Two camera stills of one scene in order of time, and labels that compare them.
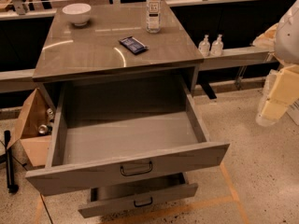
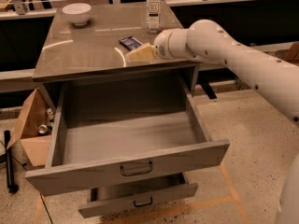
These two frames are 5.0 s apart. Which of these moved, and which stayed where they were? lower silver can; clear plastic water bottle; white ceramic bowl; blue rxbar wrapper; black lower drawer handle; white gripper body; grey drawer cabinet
Moved: white gripper body
Stayed: clear plastic water bottle; blue rxbar wrapper; white ceramic bowl; grey drawer cabinet; black lower drawer handle; lower silver can
